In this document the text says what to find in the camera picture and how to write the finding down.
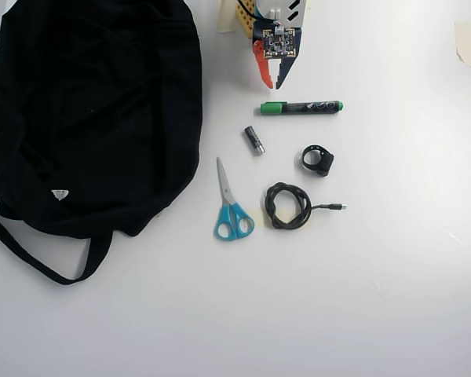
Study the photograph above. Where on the black fabric bag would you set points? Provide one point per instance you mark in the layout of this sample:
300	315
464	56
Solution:
102	118

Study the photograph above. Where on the black AA battery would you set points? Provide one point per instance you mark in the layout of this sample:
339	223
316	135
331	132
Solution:
253	140

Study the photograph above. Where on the green marker with black barrel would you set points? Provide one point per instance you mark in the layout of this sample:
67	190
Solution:
306	107

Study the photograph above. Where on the yellow perforated base block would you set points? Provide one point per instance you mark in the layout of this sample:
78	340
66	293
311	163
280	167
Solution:
245	21

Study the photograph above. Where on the pale yellow tape patch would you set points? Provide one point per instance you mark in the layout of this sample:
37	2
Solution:
286	215

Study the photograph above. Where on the bare camera circuit board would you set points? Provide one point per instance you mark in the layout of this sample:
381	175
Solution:
278	42

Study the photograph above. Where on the white and teal robot arm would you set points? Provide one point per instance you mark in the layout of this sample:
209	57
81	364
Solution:
267	8

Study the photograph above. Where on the beige masking tape strip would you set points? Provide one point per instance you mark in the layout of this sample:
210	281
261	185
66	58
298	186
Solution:
466	43
225	17

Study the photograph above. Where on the navy gripper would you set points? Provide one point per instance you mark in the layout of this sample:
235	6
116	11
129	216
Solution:
286	71

